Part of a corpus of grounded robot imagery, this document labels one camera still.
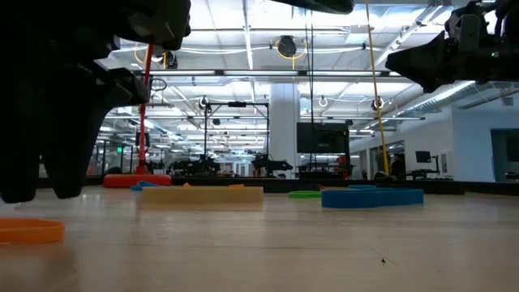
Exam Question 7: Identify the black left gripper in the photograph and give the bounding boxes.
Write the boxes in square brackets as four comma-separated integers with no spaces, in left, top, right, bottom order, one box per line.
[0,0,192,204]

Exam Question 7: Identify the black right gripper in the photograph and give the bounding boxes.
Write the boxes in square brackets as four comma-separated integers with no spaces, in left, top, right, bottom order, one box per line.
[384,0,519,93]

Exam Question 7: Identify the wide orange rubber band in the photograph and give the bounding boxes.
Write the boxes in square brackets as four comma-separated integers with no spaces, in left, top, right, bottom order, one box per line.
[0,217,66,245]

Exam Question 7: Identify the thin teal rubber band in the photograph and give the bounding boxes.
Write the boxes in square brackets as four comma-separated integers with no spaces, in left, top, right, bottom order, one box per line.
[129,181,160,192]

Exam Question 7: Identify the wide blue rubber band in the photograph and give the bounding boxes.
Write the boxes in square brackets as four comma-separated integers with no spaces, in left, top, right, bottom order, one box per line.
[321,187,425,210]

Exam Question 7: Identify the green rubber band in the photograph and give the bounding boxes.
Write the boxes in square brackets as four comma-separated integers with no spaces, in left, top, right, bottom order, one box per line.
[288,190,323,200]

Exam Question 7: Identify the red desk lamp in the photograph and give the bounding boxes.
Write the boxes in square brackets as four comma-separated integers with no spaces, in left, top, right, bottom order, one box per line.
[103,43,173,188]

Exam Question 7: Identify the person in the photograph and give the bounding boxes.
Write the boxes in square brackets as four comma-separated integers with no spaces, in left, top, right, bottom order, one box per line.
[390,152,407,178]

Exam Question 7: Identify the large black monitor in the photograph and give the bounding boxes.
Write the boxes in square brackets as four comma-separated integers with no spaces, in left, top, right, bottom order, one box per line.
[296,122,350,154]

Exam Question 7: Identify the yellow hanging cable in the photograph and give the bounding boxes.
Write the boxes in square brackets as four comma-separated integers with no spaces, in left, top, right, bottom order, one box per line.
[364,0,391,178]

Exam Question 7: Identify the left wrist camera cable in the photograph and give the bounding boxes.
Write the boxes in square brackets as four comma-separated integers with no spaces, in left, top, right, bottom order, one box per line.
[268,0,355,15]

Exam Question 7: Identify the black ceiling cable reel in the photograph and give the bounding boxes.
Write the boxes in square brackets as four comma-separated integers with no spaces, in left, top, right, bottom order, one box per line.
[277,35,298,58]
[161,49,179,70]

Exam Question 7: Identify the black gantry frame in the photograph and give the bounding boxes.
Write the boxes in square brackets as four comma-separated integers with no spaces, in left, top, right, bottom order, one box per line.
[204,101,271,163]

